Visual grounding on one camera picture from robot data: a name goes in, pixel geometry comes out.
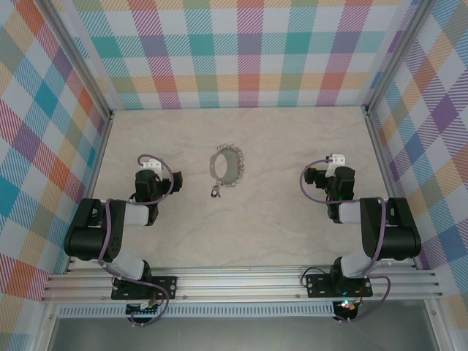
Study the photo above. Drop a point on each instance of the metal band with split rings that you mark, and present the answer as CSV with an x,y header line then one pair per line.
x,y
230,172

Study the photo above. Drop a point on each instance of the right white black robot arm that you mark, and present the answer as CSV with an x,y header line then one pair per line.
x,y
395,234

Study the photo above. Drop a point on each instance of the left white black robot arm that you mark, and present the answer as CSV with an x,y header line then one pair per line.
x,y
95,234

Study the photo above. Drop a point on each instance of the electronics board lit LED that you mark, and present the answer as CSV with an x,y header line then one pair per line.
x,y
347,305

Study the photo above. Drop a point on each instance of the electronics board green terminal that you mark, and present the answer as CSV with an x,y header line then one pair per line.
x,y
142,310

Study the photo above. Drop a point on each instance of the grey metal panel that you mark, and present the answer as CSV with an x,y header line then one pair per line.
x,y
237,334

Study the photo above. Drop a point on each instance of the aluminium side rail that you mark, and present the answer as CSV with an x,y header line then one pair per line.
x,y
95,164
384,161

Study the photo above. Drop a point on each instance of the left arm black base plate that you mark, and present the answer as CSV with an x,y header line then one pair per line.
x,y
166,287

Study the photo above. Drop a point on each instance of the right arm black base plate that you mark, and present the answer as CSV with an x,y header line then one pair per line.
x,y
318,285

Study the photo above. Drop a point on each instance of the wide aluminium base rail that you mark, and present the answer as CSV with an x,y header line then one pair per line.
x,y
237,281

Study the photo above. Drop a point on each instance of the aluminium corner post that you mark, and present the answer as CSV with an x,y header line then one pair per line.
x,y
80,62
391,58

